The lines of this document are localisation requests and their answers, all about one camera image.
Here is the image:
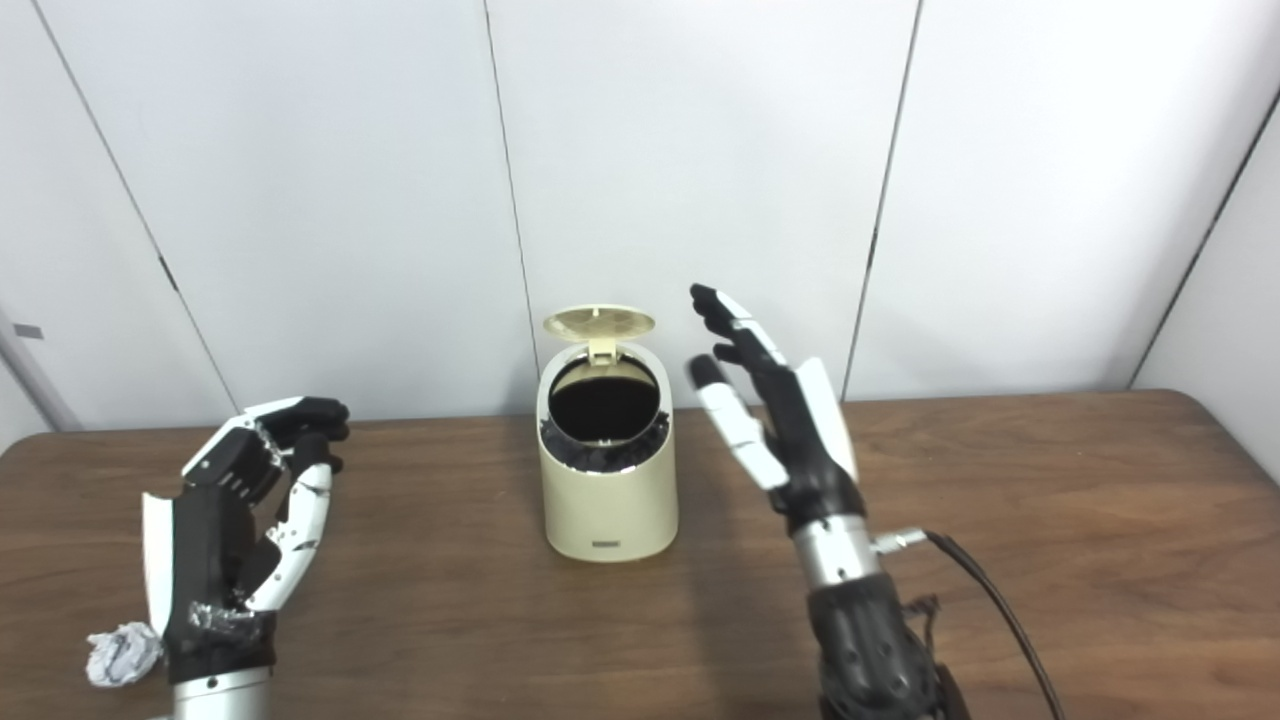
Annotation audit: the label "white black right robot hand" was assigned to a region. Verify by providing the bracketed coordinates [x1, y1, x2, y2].
[686, 284, 867, 536]

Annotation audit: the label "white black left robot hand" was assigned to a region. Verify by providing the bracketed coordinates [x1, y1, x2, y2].
[141, 396, 350, 686]

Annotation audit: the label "white paper ball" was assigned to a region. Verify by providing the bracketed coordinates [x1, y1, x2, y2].
[86, 622, 164, 688]

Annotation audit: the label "black bin liner bag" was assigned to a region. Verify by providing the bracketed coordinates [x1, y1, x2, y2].
[540, 415, 669, 473]

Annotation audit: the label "cream-colored desktop bin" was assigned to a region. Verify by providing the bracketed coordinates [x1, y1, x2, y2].
[536, 340, 679, 563]

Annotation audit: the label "gray wall corner post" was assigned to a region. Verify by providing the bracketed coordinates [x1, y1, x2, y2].
[0, 310, 81, 433]

